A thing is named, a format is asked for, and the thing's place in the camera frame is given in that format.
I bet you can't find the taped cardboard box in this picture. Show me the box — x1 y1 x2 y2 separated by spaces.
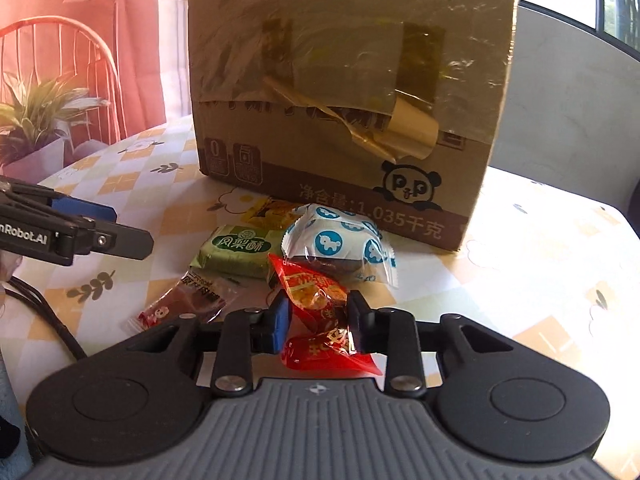
186 0 524 254

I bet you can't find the green pastry packet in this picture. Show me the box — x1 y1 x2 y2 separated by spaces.
189 224 286 280

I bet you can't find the blue grey fabric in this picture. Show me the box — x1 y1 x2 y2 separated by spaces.
0 350 32 461

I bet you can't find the yellow snack packet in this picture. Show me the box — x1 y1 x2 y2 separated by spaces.
242 197 307 234

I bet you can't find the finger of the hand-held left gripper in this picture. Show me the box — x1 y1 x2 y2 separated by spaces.
0 176 120 226
74 215 155 261

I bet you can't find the blue white snack packet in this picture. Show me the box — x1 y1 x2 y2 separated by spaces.
281 203 399 289

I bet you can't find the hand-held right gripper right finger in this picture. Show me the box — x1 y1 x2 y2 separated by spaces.
346 289 516 397

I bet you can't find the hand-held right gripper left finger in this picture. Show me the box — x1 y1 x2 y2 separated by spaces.
125 290 292 397

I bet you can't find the black cable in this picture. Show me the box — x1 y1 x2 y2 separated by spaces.
7 274 89 362

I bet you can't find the brown red snack packet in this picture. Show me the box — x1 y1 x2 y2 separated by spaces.
125 272 246 332

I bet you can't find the red candy packet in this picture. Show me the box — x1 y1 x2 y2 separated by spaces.
267 252 384 377

